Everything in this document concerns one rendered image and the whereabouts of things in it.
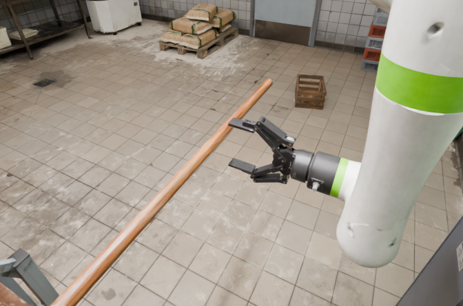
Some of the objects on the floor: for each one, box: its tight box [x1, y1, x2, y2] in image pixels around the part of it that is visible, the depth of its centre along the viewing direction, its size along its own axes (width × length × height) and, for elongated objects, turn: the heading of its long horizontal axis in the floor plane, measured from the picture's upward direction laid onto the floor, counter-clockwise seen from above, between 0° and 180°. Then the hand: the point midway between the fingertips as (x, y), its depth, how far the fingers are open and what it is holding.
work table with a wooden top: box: [0, 0, 91, 60], centre depth 415 cm, size 220×80×90 cm, turn 153°
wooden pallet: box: [158, 27, 238, 59], centre depth 481 cm, size 120×80×14 cm, turn 153°
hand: (234, 143), depth 77 cm, fingers open, 13 cm apart
